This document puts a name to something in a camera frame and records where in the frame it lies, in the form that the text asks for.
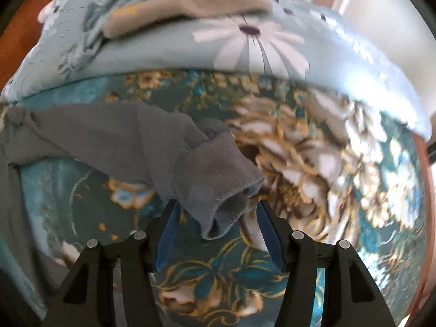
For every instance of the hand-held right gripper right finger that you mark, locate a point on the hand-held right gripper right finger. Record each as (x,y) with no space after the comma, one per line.
(270,235)

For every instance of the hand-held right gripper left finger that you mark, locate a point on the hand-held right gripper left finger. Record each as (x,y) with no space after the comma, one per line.
(168,235)

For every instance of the grey knit sweater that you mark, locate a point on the grey knit sweater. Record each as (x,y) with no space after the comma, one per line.
(136,136)

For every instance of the teal floral blanket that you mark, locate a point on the teal floral blanket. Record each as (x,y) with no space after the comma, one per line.
(306,177)

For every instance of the light blue daisy quilt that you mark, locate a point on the light blue daisy quilt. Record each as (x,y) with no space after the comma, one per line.
(170,51)

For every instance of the beige floral cloth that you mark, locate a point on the beige floral cloth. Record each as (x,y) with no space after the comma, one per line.
(204,3)

